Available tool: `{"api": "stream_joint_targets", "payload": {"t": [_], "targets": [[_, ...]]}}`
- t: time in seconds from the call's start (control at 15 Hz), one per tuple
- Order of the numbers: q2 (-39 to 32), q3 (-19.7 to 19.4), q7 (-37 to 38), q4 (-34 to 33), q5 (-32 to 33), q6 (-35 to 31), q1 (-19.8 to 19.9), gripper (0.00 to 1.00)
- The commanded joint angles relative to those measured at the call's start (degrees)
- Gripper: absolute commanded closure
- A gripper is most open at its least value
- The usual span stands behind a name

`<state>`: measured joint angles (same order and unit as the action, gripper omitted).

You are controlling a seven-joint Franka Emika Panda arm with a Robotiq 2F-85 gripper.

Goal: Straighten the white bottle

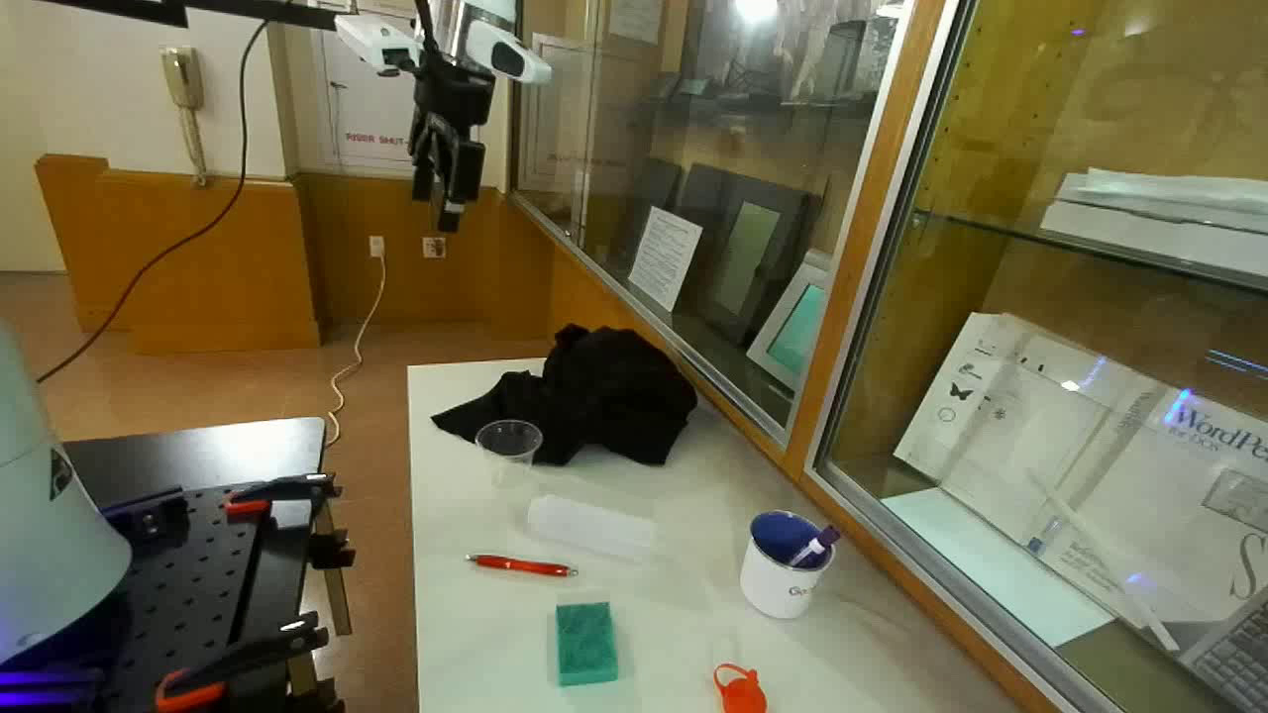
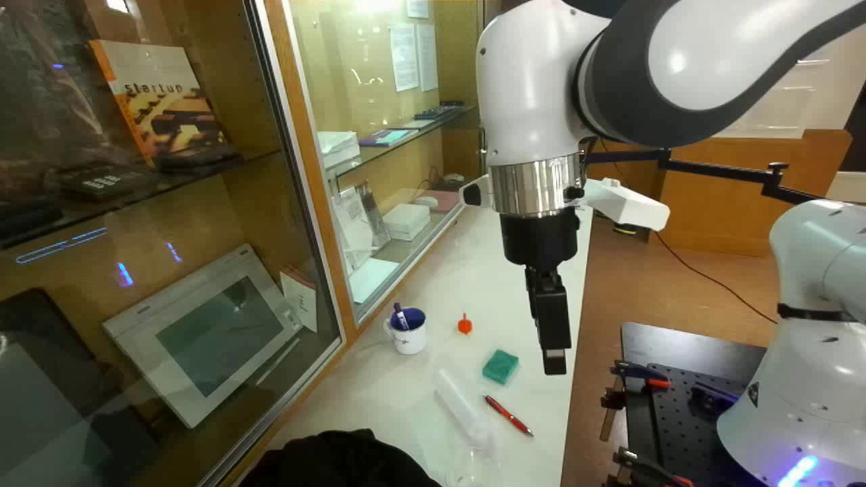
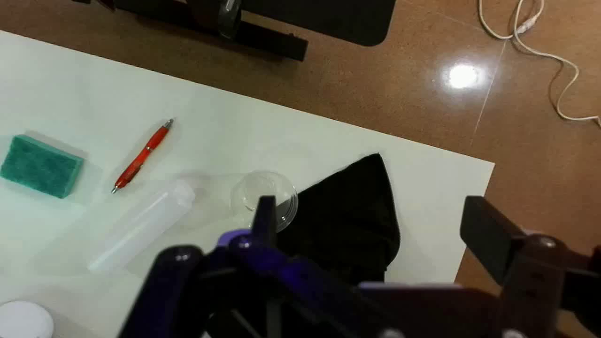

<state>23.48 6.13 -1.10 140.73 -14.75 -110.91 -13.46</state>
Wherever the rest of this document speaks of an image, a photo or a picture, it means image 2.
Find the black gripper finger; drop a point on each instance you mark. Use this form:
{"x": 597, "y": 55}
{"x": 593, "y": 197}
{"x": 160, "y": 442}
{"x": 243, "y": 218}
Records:
{"x": 551, "y": 314}

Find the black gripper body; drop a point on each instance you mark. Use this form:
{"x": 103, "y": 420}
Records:
{"x": 540, "y": 243}

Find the translucent white plastic bottle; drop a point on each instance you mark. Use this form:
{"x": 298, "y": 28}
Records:
{"x": 463, "y": 408}

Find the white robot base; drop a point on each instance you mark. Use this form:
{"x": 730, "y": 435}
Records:
{"x": 801, "y": 419}

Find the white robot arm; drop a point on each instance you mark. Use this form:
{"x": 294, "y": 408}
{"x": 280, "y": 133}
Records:
{"x": 552, "y": 75}

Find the green sponge block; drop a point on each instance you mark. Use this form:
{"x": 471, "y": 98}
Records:
{"x": 498, "y": 366}

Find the small orange cap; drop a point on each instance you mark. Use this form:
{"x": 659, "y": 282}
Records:
{"x": 463, "y": 327}

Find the red ballpoint pen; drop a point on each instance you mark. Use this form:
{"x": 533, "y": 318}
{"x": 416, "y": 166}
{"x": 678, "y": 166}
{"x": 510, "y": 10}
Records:
{"x": 508, "y": 416}

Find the white mug blue inside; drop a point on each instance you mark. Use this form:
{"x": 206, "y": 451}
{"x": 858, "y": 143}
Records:
{"x": 408, "y": 328}

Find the black cloth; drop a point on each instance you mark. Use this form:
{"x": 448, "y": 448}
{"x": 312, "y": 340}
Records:
{"x": 340, "y": 458}

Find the glass display cabinet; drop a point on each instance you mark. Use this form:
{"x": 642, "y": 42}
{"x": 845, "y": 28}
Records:
{"x": 341, "y": 178}

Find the white framed tablet screen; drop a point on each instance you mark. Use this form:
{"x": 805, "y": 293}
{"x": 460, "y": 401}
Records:
{"x": 199, "y": 340}

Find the orange patterned book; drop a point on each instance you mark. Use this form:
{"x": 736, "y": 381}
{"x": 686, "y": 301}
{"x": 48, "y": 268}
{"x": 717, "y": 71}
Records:
{"x": 164, "y": 103}

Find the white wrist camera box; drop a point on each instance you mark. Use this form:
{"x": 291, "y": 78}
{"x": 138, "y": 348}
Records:
{"x": 625, "y": 208}

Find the red handled clamp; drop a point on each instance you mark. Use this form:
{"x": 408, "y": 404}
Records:
{"x": 628, "y": 381}

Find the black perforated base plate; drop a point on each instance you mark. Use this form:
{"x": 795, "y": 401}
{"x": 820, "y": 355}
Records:
{"x": 671, "y": 425}

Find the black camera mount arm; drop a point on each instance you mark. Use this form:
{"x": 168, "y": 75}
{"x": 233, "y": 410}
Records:
{"x": 770, "y": 179}

